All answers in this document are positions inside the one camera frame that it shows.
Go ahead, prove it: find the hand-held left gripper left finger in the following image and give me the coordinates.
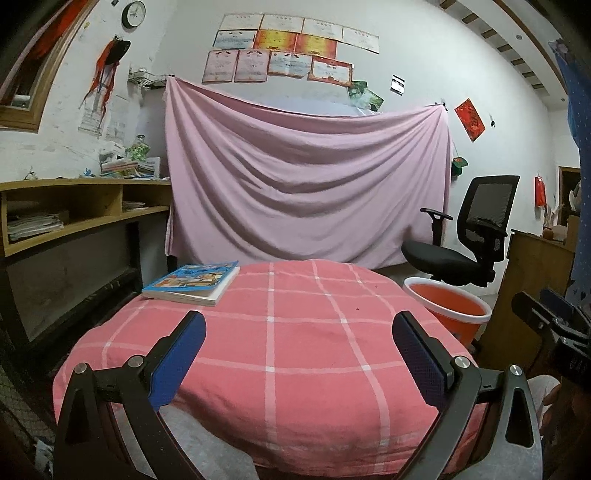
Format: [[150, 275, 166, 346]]
[[53, 310, 207, 480]]

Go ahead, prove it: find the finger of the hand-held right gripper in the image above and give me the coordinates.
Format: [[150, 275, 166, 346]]
[[512, 292, 563, 334], [540, 287, 585, 325]]

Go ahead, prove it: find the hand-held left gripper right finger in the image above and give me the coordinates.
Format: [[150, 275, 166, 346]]
[[392, 311, 543, 480]]

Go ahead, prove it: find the orange bucket with white rim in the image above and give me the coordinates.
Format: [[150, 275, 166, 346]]
[[403, 277, 493, 349]]

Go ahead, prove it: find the wooden cabinet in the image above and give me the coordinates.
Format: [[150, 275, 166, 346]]
[[505, 229, 578, 296]]

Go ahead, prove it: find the person's grey trouser leg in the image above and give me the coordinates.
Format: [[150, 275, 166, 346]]
[[526, 375, 561, 416]]

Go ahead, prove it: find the blue illustrated book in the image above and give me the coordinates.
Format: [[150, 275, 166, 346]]
[[141, 261, 241, 308]]

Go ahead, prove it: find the black mesh office chair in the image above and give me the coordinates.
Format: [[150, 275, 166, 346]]
[[401, 174, 521, 287]]

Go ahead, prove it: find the pink checked tablecloth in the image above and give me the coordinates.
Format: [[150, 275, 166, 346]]
[[52, 259, 490, 478]]

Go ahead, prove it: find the metal mesh rack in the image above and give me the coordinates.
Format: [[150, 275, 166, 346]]
[[0, 364, 56, 462]]

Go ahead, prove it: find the blue patterned cloth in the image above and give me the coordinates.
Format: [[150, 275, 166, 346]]
[[549, 39, 591, 305]]

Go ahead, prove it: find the stack of books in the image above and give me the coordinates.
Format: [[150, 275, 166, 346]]
[[99, 157, 161, 180]]

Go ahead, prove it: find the stack of papers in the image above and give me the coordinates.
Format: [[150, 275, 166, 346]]
[[7, 210, 65, 241]]

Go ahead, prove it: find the wooden desk shelf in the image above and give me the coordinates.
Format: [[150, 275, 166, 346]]
[[0, 178, 172, 344]]

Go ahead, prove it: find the glass candy jar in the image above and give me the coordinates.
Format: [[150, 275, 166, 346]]
[[126, 134, 151, 162]]

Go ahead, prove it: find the white box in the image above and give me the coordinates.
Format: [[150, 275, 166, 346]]
[[99, 143, 127, 167]]

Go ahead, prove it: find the hanging pink sheet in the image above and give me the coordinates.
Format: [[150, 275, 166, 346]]
[[163, 76, 453, 271]]

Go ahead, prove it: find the red tassel ornament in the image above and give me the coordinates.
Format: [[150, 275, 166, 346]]
[[83, 38, 131, 112]]

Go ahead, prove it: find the pink curtain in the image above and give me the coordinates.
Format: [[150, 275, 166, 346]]
[[0, 14, 61, 102]]

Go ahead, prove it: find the red paper wall decoration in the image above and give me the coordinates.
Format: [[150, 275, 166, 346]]
[[454, 98, 486, 143]]

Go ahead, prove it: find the paper wall chart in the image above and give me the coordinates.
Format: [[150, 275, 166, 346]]
[[78, 95, 109, 137], [108, 95, 130, 144]]

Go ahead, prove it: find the wire wall rack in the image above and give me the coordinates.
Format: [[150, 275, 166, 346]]
[[128, 68, 167, 89]]

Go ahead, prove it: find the wooden window frame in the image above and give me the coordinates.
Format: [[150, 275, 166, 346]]
[[0, 0, 100, 134]]

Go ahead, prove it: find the group of wall certificates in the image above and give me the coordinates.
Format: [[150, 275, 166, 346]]
[[201, 13, 380, 88]]

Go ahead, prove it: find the round wall clock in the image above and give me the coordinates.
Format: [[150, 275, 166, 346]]
[[121, 1, 147, 28]]

